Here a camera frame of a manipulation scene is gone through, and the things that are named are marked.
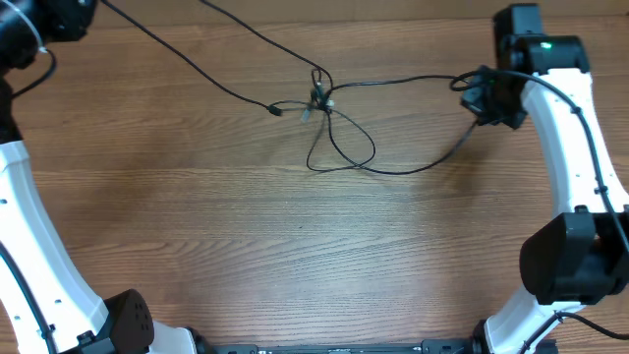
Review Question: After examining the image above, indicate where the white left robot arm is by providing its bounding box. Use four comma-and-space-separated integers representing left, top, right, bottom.
1, 0, 204, 353

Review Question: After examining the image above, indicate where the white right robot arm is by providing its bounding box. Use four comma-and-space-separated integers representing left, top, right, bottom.
452, 4, 628, 353

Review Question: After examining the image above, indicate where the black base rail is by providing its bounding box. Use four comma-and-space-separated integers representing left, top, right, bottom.
188, 327, 489, 354

